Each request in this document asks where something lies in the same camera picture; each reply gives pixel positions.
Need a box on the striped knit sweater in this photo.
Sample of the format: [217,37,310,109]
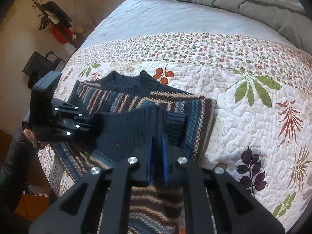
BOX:
[50,69,217,234]

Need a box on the person's left hand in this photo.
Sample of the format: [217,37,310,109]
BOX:
[23,128,48,150]

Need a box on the black chair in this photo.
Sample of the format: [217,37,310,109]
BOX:
[23,50,66,89]

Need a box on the floral quilted bedspread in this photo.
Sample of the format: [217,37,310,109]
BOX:
[39,32,311,233]

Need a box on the light blue bed sheet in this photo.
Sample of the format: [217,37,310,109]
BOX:
[82,0,290,48]

